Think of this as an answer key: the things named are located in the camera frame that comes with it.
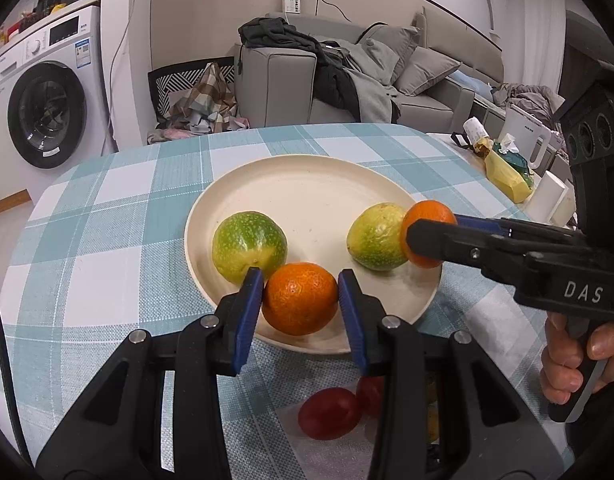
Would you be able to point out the white electric kettle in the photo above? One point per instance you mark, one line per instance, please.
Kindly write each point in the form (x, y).
(524, 135)

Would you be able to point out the grey blanket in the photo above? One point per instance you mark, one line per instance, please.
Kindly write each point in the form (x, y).
(529, 97)

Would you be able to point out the person's right hand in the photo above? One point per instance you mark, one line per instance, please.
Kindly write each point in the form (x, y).
(557, 360)

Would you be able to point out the grey hoodie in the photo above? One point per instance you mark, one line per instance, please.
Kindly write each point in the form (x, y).
(372, 95)

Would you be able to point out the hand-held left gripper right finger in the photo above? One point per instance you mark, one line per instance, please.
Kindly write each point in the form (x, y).
(354, 330)

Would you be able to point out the red cherry tomato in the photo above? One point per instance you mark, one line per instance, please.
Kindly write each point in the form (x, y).
(327, 412)
(369, 395)

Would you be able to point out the cream round plate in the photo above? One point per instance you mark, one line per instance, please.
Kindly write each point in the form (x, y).
(297, 195)

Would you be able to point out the orange soap bottle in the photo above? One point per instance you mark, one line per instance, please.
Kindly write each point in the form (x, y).
(1, 35)

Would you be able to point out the white curtain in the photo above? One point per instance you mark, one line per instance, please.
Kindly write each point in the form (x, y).
(534, 25)

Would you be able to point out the black patterned laundry basket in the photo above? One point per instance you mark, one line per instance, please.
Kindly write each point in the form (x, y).
(177, 80)

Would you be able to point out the orange mandarin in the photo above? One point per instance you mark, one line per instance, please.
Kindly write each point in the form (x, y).
(299, 300)
(427, 211)

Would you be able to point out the white washing machine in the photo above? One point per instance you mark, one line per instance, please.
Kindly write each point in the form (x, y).
(62, 90)

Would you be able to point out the dark jacket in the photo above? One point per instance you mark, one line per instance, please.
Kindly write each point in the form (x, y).
(332, 80)

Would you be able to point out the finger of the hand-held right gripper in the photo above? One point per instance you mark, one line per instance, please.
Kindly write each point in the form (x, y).
(452, 245)
(479, 222)

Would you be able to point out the green passion fruit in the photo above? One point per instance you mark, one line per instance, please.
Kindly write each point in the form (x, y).
(244, 242)
(374, 237)

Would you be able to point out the teal checked tablecloth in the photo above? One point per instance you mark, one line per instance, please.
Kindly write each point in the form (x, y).
(112, 240)

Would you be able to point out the yellow plastic bag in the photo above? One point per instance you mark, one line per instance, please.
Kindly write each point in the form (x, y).
(507, 177)

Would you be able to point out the light blue cushion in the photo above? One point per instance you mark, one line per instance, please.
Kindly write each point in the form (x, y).
(472, 85)

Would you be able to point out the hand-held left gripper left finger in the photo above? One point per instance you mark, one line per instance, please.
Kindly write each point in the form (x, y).
(247, 330)

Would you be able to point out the white cup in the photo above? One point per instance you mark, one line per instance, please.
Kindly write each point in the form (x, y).
(568, 205)
(544, 197)

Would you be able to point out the pile of clothes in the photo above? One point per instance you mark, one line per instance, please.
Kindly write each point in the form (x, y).
(187, 130)

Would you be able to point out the black clip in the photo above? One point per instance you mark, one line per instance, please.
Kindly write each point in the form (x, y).
(462, 141)

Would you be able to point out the grey pillow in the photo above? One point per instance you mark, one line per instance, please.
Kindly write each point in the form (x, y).
(392, 50)
(427, 72)

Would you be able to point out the teal tissue packet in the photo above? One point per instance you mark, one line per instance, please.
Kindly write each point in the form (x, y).
(509, 152)

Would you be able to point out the grey sofa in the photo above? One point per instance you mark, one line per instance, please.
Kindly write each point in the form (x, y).
(282, 85)

